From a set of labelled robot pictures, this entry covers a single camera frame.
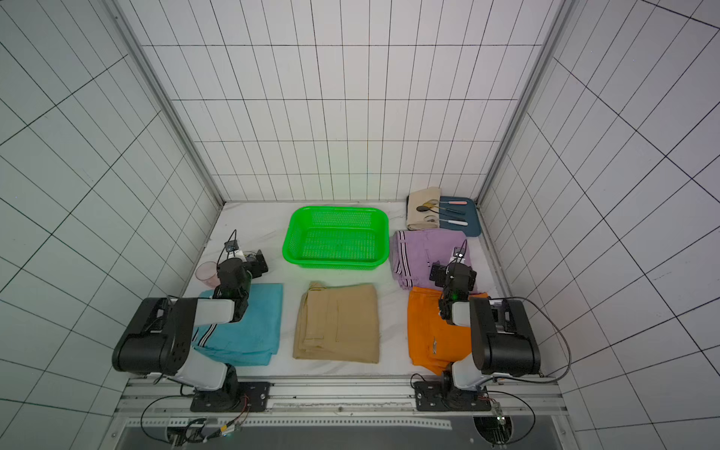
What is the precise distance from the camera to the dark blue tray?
3.66 feet

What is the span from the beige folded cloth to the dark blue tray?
0.02 metres

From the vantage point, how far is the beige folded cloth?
112 centimetres

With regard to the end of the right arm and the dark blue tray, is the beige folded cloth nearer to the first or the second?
the dark blue tray
